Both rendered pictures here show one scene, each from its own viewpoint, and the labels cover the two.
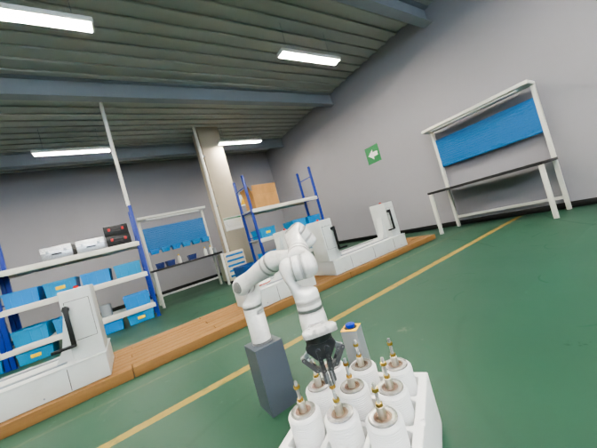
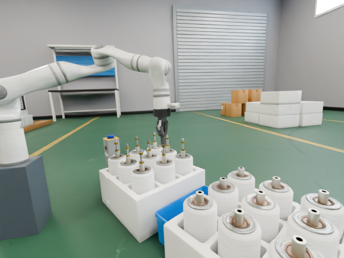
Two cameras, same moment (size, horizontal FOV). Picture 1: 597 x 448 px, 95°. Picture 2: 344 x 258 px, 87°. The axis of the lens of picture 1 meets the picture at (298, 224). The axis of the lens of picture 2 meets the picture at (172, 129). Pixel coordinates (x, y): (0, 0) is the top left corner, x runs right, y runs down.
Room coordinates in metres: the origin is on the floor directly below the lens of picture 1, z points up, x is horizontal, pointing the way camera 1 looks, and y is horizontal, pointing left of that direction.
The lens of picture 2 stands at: (0.43, 0.75, 0.55)
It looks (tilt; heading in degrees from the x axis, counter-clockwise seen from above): 11 degrees down; 292
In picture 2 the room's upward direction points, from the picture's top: 2 degrees counter-clockwise
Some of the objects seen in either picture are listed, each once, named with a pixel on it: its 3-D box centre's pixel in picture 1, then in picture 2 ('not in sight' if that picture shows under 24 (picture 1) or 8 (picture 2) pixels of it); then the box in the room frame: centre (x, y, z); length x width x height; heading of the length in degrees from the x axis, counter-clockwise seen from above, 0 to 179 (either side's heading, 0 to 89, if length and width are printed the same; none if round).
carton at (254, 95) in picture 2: not in sight; (253, 95); (0.25, -4.02, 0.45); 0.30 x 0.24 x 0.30; 121
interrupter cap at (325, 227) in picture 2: not in sight; (312, 222); (0.28, 0.28, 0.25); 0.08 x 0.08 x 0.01
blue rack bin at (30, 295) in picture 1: (27, 297); not in sight; (4.02, 4.14, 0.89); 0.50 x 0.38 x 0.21; 33
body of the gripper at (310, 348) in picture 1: (319, 340); (162, 117); (0.76, 0.03, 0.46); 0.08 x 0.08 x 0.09
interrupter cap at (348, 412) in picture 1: (339, 413); (164, 162); (0.76, 0.03, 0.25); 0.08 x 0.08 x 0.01
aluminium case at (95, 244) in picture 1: (91, 246); not in sight; (4.47, 3.36, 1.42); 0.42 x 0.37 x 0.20; 36
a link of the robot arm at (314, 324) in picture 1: (314, 318); (165, 101); (0.74, 0.03, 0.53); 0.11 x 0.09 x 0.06; 10
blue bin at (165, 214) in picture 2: not in sight; (191, 215); (0.62, 0.09, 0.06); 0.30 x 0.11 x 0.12; 63
